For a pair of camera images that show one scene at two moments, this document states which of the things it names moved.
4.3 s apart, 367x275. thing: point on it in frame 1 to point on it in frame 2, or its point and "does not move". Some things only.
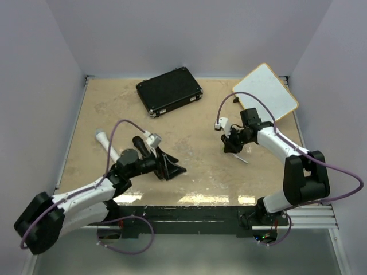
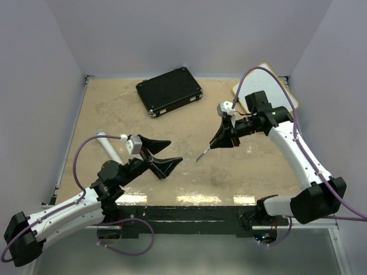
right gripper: x=229 y=145 to x=227 y=135
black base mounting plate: x=195 y=220 does not move
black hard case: x=167 y=90 does not move
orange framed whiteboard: x=264 y=85 does not move
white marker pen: x=239 y=158 to x=202 y=154
